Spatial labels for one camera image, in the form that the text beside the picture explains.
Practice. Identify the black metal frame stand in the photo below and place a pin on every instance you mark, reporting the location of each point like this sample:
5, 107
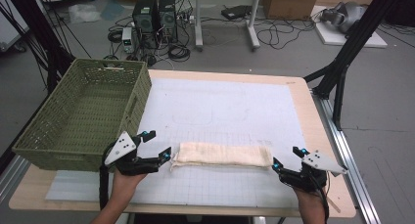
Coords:
355, 38
39, 31

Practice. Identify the narrow black computer tower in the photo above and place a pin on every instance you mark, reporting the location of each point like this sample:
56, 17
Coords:
168, 17

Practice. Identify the large black computer tower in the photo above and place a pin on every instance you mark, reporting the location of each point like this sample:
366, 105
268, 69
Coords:
145, 18

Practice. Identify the person's left hand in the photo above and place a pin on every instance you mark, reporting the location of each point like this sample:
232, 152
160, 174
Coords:
125, 183

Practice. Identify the grey power supply unit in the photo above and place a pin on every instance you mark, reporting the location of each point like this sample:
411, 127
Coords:
128, 39

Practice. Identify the person's right hand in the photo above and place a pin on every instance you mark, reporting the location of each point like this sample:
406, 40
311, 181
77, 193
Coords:
308, 199

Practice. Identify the aluminium floor rail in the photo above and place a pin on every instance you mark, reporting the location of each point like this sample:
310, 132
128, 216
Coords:
352, 165
13, 178

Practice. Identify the white grid mat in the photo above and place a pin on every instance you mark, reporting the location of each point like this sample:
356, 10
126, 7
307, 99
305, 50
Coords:
221, 113

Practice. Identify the thin wooden stick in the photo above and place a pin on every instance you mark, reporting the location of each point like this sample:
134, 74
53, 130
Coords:
333, 204

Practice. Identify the white desk leg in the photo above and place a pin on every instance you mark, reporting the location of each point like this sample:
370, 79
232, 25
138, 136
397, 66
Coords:
253, 25
198, 22

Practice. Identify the clear plastic bag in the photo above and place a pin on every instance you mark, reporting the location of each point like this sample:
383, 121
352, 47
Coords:
84, 13

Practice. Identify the cream towel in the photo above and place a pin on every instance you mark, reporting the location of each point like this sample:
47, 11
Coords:
221, 155

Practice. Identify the green woven plastic basket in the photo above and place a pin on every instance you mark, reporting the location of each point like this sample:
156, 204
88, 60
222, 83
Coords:
88, 110

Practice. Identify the brown cardboard box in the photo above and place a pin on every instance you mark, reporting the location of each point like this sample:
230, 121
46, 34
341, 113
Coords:
290, 4

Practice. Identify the white floor board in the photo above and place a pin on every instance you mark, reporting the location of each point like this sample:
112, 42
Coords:
359, 38

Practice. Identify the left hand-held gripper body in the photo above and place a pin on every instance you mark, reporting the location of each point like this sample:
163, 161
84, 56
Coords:
121, 149

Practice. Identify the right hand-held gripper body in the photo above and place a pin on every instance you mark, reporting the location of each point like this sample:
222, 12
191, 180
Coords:
321, 163

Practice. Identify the flat black device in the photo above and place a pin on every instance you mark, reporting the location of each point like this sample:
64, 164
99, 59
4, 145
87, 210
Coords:
235, 12

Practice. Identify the grey rounded machine part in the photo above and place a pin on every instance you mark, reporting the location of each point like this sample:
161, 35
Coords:
349, 15

